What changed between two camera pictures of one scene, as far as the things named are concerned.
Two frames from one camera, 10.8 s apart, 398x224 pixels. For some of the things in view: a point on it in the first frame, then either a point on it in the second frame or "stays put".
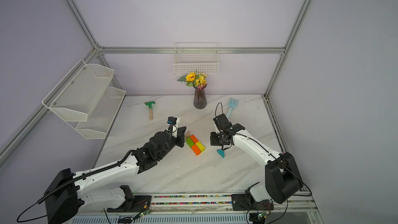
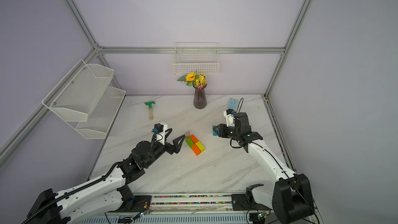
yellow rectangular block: x=200 y=146 stays put
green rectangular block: x=189 y=142 stays put
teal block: x=221 y=153 to x=213 y=133
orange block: x=194 y=138 stays put
